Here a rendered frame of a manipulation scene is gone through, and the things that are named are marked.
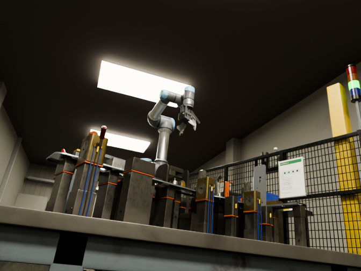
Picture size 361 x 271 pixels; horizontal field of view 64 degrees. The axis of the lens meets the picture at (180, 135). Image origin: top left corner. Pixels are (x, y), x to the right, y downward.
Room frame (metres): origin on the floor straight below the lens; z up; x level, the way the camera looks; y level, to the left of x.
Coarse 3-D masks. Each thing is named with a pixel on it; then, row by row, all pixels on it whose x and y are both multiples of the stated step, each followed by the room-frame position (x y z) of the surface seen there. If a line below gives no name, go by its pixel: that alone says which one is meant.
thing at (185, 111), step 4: (184, 104) 1.72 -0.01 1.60; (188, 104) 1.73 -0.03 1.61; (180, 108) 1.75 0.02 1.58; (184, 108) 1.74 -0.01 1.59; (188, 108) 1.75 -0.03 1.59; (192, 108) 1.76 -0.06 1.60; (180, 112) 1.74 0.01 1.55; (184, 112) 1.71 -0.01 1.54; (188, 112) 1.72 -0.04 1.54; (180, 116) 1.74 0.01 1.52; (184, 116) 1.71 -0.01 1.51; (188, 116) 1.73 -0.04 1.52; (180, 120) 1.76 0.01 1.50; (184, 120) 1.77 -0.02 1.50; (188, 120) 1.76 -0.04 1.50
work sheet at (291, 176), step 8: (288, 160) 2.16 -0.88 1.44; (296, 160) 2.11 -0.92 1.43; (280, 168) 2.22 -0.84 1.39; (288, 168) 2.16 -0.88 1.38; (296, 168) 2.11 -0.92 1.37; (304, 168) 2.06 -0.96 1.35; (280, 176) 2.23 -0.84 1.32; (288, 176) 2.17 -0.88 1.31; (296, 176) 2.12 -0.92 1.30; (304, 176) 2.06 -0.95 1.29; (280, 184) 2.23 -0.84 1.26; (288, 184) 2.17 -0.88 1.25; (296, 184) 2.12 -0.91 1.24; (304, 184) 2.07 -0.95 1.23; (280, 192) 2.23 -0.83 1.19; (288, 192) 2.17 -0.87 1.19; (296, 192) 2.12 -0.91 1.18; (304, 192) 2.07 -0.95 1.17
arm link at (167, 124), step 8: (160, 120) 2.15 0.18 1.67; (168, 120) 2.17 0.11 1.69; (160, 128) 2.18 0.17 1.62; (168, 128) 2.17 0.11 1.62; (160, 136) 2.19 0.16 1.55; (168, 136) 2.20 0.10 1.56; (160, 144) 2.19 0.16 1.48; (168, 144) 2.22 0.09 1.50; (160, 152) 2.18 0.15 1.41; (160, 160) 2.16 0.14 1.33
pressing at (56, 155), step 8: (56, 152) 1.17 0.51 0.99; (48, 160) 1.31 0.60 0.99; (56, 160) 1.32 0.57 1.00; (104, 168) 1.36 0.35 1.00; (112, 168) 1.35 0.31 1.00; (120, 168) 1.33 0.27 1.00; (120, 176) 1.49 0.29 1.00; (160, 184) 1.57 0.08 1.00; (168, 184) 1.56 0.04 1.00; (176, 184) 1.53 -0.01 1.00; (184, 192) 1.73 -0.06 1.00; (192, 192) 1.69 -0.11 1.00; (216, 200) 1.83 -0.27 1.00; (224, 200) 1.81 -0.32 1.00; (240, 208) 2.02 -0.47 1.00
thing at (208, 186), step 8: (200, 184) 1.52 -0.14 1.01; (208, 184) 1.49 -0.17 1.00; (200, 192) 1.52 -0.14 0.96; (208, 192) 1.49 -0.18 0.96; (200, 200) 1.52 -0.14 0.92; (208, 200) 1.49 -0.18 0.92; (200, 208) 1.52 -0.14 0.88; (208, 208) 1.49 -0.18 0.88; (200, 216) 1.52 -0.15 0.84; (208, 216) 1.51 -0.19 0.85; (200, 224) 1.51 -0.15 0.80; (208, 224) 1.51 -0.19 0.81; (208, 232) 1.51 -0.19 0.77
